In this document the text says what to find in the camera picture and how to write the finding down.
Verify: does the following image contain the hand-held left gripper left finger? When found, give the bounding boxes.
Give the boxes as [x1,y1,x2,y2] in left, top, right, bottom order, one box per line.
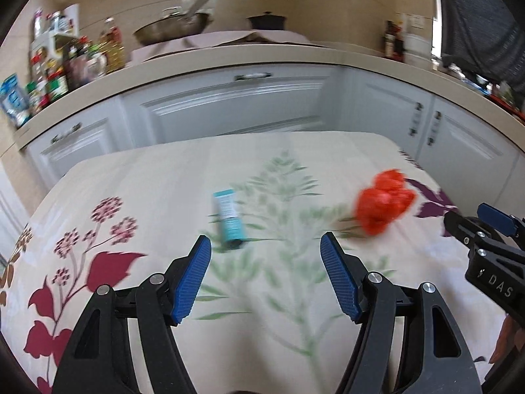
[51,235,213,394]

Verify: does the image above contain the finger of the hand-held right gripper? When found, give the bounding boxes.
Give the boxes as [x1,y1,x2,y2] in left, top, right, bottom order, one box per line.
[443,210,495,254]
[477,202,525,239]

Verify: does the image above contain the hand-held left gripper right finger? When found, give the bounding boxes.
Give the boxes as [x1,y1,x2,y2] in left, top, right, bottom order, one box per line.
[320,232,483,394]

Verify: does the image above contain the teal tube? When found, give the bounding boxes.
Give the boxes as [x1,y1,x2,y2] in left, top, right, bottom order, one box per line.
[210,189,248,250]

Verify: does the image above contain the red plastic bag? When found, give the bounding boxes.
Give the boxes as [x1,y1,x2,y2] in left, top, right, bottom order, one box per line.
[355,168,417,236]

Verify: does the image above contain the person's right hand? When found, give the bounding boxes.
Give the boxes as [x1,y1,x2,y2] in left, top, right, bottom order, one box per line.
[490,316,518,365]

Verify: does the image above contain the floral tablecloth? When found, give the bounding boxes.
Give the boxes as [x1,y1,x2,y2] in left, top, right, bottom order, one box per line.
[0,130,517,394]

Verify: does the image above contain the pile of small kitchen items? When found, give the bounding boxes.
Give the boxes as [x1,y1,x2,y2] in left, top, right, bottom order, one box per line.
[430,57,525,123]

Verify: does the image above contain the white kitchen cabinet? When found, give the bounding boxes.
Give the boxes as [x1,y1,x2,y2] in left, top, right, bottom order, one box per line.
[16,63,525,222]

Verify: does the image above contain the dark sauce bottles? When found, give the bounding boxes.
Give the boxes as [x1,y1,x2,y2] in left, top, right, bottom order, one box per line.
[383,20,407,61]

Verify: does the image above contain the dark curtain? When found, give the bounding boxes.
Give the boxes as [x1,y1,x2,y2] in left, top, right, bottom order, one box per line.
[435,0,525,91]

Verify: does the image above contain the beige stove cover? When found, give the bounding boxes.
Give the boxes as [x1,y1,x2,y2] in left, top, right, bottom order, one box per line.
[129,29,312,64]

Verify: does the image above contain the group of condiment bottles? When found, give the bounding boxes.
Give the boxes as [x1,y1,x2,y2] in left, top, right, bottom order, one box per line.
[29,6,128,105]

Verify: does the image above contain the steel wok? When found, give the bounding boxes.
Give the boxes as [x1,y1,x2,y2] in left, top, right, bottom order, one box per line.
[133,0,224,46]

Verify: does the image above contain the blue seasoning packets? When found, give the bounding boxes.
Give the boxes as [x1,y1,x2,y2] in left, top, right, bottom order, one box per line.
[0,74,31,128]

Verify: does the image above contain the black pot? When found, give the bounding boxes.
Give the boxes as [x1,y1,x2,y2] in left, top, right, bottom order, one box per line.
[246,11,286,30]

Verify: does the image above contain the cabinet door handle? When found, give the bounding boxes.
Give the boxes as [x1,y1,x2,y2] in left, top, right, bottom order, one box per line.
[410,102,423,136]
[427,111,440,146]

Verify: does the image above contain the short drawer handle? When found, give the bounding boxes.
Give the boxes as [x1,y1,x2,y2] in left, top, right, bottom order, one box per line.
[50,123,83,144]

